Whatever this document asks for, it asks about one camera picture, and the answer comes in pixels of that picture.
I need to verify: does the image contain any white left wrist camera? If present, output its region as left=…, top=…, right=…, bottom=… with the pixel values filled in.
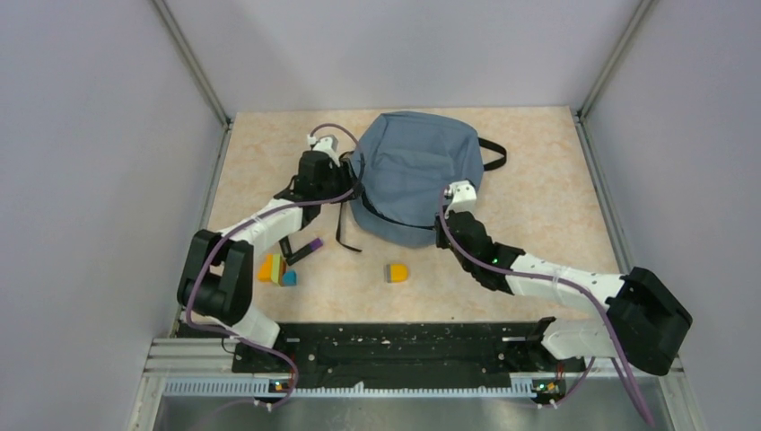
left=307, top=135, right=340, bottom=166

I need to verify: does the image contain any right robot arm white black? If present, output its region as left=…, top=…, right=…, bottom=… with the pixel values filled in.
left=434, top=211, right=694, bottom=376

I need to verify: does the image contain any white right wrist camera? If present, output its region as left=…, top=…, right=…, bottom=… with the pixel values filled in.
left=444, top=180, right=477, bottom=216

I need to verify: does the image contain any orange grey eraser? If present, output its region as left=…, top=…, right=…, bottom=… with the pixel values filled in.
left=384, top=263, right=409, bottom=284

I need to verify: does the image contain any purple black highlighter marker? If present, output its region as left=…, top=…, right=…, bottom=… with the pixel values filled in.
left=285, top=238, right=324, bottom=266

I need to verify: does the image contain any blue grey student backpack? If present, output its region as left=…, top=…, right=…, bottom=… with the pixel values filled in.
left=349, top=111, right=508, bottom=249

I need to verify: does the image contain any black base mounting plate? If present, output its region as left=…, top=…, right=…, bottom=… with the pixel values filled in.
left=175, top=321, right=587, bottom=391

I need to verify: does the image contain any colourful wooden block puzzle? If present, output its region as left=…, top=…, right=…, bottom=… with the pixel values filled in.
left=257, top=254, right=298, bottom=286

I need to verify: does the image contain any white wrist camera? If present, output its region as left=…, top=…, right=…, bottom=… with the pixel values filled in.
left=307, top=135, right=340, bottom=166
left=444, top=180, right=477, bottom=216

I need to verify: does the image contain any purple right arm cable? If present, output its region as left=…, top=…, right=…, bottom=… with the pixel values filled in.
left=438, top=187, right=658, bottom=431

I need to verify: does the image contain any aluminium front rail frame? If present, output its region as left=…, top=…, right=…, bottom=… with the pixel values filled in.
left=127, top=336, right=685, bottom=431

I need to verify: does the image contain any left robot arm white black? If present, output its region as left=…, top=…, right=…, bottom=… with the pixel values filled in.
left=176, top=150, right=365, bottom=372

